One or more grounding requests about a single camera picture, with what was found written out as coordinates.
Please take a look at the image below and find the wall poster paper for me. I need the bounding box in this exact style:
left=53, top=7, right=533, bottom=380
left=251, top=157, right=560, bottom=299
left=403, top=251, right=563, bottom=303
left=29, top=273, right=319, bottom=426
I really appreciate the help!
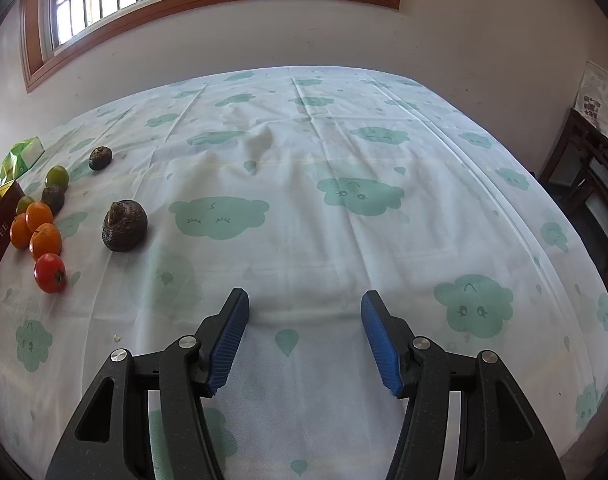
left=573, top=61, right=608, bottom=139

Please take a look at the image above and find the green tissue pack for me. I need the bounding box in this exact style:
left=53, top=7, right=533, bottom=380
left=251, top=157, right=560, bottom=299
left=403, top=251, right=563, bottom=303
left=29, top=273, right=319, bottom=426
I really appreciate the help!
left=0, top=136, right=45, bottom=183

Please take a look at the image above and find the cloud-print white tablecloth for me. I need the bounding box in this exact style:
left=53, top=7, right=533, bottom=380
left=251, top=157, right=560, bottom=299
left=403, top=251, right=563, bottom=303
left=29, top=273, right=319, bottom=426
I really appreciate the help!
left=0, top=67, right=608, bottom=479

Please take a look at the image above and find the dark wooden cabinet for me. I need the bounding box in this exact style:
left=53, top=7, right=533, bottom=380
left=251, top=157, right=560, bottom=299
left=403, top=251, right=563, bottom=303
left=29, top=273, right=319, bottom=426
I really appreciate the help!
left=538, top=110, right=608, bottom=288

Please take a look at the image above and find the large orange mandarin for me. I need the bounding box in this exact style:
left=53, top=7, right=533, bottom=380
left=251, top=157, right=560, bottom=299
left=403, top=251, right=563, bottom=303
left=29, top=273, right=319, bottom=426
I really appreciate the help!
left=30, top=223, right=62, bottom=261

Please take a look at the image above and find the red tomato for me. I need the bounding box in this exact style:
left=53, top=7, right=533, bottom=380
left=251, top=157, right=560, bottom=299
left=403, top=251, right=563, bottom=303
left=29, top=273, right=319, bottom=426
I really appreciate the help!
left=34, top=252, right=66, bottom=294

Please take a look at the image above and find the large dark water chestnut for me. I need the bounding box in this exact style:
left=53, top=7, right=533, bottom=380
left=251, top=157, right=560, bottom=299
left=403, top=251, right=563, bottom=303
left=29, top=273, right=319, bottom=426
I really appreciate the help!
left=101, top=200, right=148, bottom=252

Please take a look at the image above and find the green tomato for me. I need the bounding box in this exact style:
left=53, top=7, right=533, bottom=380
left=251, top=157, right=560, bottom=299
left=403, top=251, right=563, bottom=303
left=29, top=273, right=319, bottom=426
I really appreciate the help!
left=16, top=195, right=34, bottom=216
left=45, top=165, right=70, bottom=191

